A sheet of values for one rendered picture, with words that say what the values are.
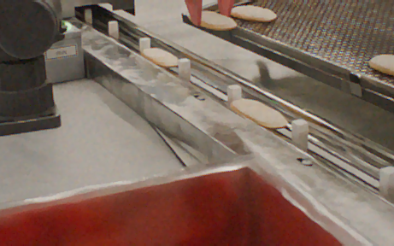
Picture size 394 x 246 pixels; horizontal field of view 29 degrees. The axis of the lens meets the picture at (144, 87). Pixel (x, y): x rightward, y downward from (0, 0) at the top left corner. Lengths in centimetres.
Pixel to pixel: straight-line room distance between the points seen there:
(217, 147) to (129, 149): 14
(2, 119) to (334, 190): 46
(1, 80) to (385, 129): 47
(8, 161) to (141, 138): 16
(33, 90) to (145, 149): 18
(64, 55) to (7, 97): 19
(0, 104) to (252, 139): 35
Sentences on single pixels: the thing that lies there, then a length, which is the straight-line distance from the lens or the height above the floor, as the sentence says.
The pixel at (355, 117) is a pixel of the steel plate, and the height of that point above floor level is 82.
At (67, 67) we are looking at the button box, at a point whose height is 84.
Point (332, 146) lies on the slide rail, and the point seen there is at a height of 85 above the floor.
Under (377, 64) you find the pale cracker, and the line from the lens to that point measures 89.
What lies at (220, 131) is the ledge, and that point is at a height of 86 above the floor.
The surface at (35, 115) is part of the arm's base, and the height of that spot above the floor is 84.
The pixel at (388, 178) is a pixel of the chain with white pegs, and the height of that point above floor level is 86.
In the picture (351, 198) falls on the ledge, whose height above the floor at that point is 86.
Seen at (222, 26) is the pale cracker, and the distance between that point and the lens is 93.
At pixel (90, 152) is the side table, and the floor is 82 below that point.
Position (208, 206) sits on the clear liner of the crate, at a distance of 56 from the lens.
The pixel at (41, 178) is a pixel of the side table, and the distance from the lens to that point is 82.
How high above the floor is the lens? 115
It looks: 18 degrees down
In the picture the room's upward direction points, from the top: 4 degrees counter-clockwise
